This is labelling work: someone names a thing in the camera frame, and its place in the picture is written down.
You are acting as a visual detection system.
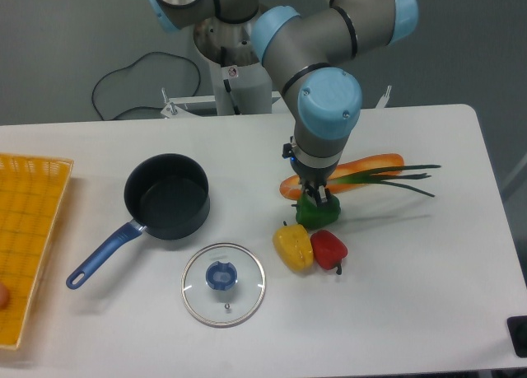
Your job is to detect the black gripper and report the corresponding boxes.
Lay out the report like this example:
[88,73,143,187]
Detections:
[282,137,340,206]

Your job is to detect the green onion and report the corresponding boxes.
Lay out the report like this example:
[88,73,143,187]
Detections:
[327,164,441,198]

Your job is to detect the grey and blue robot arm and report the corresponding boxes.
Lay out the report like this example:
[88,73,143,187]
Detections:
[148,0,419,206]

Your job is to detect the green bell pepper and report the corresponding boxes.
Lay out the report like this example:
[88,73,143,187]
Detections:
[296,193,341,230]

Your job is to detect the orange baguette bread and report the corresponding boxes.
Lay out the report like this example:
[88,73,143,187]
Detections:
[279,153,404,201]

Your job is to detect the yellow bell pepper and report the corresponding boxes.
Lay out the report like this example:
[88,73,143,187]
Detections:
[273,222,314,272]

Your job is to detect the red bell pepper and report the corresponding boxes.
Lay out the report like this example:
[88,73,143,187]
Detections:
[310,230,348,275]

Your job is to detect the glass lid with blue knob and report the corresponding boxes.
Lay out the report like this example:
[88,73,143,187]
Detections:
[181,243,267,328]

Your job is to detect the black device at table edge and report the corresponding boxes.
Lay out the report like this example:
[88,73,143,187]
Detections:
[506,315,527,358]

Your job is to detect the yellow woven basket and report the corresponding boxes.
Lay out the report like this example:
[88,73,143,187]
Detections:
[1,153,74,350]

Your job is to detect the right table clamp bracket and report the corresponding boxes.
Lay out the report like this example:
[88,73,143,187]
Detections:
[375,85,392,109]

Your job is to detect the table clamp bracket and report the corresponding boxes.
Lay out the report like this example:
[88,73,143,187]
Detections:
[375,85,392,109]
[161,87,179,119]

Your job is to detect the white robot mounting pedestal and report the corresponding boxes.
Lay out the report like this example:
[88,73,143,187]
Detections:
[194,15,273,116]

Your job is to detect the dark pot with blue handle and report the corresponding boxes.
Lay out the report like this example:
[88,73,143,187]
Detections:
[66,153,210,290]

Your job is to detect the left table clamp bracket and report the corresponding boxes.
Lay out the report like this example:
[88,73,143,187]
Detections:
[161,87,179,119]

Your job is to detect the black cable on floor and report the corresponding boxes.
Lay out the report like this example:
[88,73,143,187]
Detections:
[91,50,203,121]

